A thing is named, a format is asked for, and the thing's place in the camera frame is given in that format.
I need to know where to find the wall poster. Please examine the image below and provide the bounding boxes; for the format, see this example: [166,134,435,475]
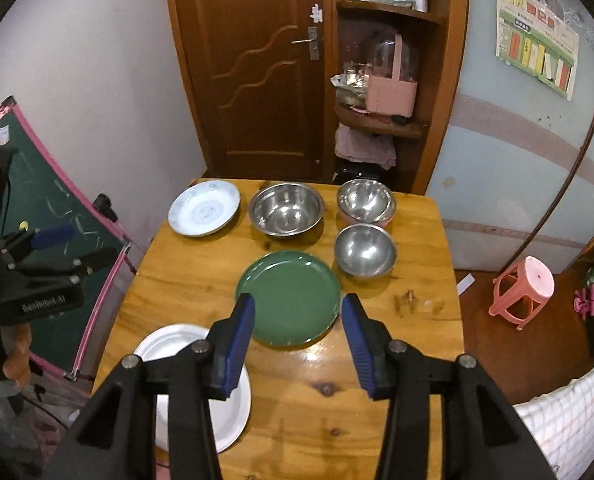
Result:
[494,0,579,102]

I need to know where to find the pink toy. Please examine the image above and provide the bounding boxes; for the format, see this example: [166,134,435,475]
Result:
[572,285,594,318]

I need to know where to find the black clip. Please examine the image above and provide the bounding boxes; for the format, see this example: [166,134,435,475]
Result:
[93,192,118,222]

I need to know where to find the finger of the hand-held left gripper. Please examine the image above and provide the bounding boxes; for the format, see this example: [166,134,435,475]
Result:
[0,225,75,268]
[27,247,120,286]

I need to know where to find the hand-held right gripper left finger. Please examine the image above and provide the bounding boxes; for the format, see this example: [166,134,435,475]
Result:
[42,292,256,480]

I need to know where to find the person's left hand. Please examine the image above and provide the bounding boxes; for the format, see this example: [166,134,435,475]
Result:
[2,322,32,391]

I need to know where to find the clear plastic jar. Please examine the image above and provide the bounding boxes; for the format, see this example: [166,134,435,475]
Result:
[362,30,420,83]

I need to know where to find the steel bowl with pink outside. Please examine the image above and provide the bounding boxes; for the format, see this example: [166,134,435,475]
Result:
[337,178,397,228]

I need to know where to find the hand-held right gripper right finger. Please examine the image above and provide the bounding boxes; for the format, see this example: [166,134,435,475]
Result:
[341,292,560,480]

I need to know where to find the white blue patterned plate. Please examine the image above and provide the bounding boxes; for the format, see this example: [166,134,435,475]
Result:
[168,180,241,237]

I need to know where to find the brown wooden door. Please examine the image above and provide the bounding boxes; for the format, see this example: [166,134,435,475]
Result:
[164,0,335,183]

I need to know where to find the large steel bowl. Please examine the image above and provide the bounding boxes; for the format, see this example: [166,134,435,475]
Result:
[248,182,326,237]

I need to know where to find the small steel bowl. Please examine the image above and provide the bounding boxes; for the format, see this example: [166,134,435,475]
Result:
[334,223,398,279]

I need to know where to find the green plate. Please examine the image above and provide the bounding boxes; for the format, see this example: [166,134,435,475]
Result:
[235,250,342,350]

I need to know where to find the pink plastic stool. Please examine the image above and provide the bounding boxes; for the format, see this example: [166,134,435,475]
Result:
[488,256,555,332]

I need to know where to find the white checked blanket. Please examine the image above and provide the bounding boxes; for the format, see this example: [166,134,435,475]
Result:
[512,355,594,480]

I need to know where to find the pink basket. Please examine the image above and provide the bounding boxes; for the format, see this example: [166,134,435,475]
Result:
[364,32,419,116]

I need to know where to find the green chalkboard with pink frame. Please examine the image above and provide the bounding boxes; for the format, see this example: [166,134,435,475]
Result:
[0,95,132,381]

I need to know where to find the brown wooden shelf unit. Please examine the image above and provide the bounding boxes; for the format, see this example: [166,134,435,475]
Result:
[329,0,470,196]

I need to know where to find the crumpled foil bags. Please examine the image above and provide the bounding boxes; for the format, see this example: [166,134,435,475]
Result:
[331,62,373,108]

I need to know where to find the metal door handle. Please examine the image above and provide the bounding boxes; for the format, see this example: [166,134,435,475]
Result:
[291,27,322,61]

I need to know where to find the pink cloth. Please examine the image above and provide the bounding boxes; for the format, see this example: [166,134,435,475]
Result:
[334,125,397,171]

